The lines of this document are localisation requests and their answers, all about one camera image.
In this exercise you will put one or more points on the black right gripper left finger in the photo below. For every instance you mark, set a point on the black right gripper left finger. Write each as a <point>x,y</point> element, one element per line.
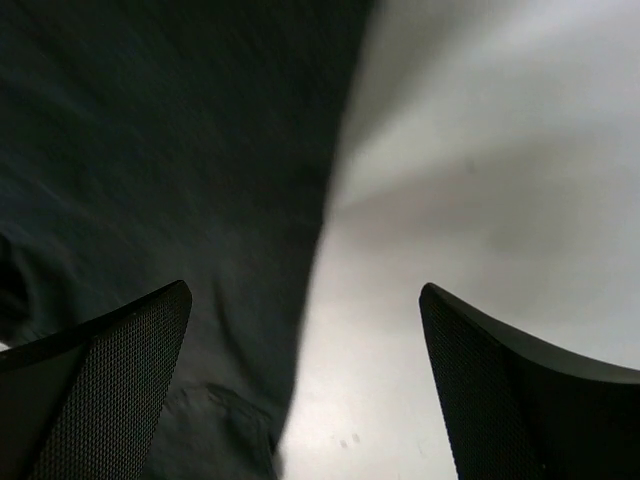
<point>84,403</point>

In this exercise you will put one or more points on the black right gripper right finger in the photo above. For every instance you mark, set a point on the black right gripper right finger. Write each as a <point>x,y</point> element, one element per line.
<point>517,407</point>

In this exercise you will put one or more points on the black trousers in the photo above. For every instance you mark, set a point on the black trousers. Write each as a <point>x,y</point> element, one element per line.
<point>144,142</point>

